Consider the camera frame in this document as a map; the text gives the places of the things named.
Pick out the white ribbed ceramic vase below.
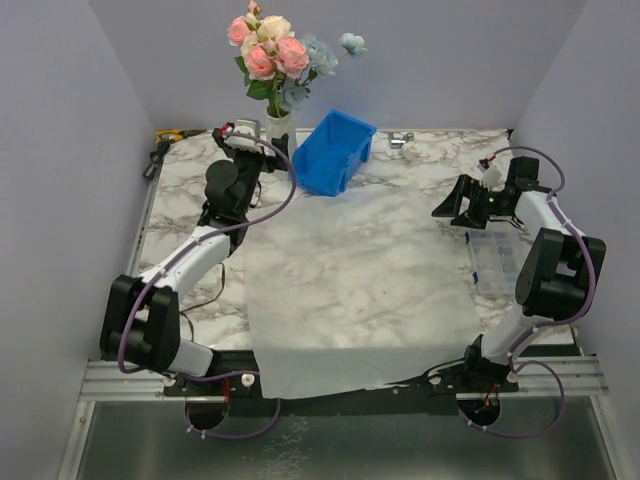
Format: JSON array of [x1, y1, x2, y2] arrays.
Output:
[[265, 112, 298, 160]]

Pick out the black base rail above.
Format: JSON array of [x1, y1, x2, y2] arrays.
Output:
[[163, 345, 519, 418]]

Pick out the clear plastic organizer box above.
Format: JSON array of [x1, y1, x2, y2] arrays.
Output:
[[464, 230, 524, 298]]

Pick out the small pink rose stem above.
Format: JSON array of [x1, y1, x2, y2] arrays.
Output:
[[235, 32, 316, 118]]

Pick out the purple cable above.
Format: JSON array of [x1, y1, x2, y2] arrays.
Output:
[[117, 129, 299, 441], [487, 145, 599, 438]]

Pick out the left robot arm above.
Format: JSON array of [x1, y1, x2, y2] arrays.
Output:
[[100, 120, 294, 395]]

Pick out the metal bracket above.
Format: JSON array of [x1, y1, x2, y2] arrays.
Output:
[[388, 132, 415, 150]]

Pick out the small white cylinder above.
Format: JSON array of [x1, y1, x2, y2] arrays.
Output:
[[401, 142, 421, 160]]

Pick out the yellow handled pliers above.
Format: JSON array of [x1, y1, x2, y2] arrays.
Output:
[[155, 129, 207, 145]]

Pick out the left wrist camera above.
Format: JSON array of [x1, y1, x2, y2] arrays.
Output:
[[222, 119, 261, 152]]

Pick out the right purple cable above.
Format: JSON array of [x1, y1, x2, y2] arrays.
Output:
[[487, 145, 599, 438]]

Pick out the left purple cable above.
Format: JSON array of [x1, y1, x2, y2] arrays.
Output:
[[117, 129, 299, 441]]

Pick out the cream rose stem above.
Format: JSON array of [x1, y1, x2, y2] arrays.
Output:
[[240, 14, 295, 55]]

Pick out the white wrapping paper sheet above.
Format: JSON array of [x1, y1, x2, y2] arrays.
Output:
[[241, 185, 480, 399]]

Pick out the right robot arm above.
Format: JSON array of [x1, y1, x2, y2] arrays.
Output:
[[432, 147, 606, 392]]

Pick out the brown ribbon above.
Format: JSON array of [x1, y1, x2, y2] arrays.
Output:
[[177, 259, 229, 346]]

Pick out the aluminium frame rail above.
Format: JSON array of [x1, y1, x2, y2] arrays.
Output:
[[77, 360, 189, 404]]

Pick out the blue plastic bin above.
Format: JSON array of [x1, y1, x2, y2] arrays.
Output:
[[293, 110, 377, 197]]

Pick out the blue flower stem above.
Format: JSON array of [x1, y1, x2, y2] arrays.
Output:
[[273, 32, 368, 118]]

